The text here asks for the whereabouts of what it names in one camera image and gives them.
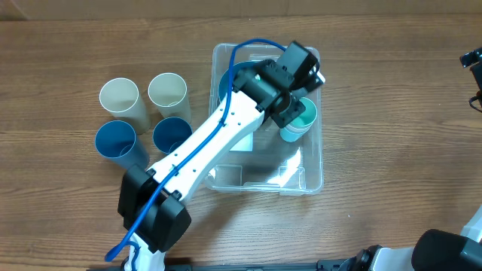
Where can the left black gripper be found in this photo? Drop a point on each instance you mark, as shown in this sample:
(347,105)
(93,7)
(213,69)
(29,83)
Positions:
(287,111)

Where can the small mint green cup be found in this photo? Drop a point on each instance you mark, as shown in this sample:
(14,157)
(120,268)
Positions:
(306,118)

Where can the small light blue cup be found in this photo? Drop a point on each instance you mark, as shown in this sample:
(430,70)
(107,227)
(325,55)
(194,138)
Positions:
(292,133)

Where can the clear plastic storage container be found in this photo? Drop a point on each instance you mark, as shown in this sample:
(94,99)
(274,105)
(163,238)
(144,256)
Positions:
(274,165)

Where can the dark blue bowl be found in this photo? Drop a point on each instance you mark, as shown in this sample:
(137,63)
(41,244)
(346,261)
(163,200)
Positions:
(223,85)

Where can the tall beige cup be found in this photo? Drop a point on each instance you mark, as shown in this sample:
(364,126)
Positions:
(122,99)
(169,93)

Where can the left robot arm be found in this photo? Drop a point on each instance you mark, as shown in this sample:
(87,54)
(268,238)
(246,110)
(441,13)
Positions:
(152,201)

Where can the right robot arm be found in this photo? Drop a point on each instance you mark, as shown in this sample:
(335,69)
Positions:
(435,250)

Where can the white label in container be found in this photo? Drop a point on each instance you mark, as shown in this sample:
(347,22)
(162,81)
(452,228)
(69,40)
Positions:
(245,144)

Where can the tall blue cup right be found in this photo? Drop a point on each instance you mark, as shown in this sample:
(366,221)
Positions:
(170,133)

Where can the tall blue cup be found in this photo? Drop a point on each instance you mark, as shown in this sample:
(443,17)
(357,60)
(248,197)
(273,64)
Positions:
(117,141)
(170,133)

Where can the tall blue cup left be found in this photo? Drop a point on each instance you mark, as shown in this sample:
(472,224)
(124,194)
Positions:
(117,141)

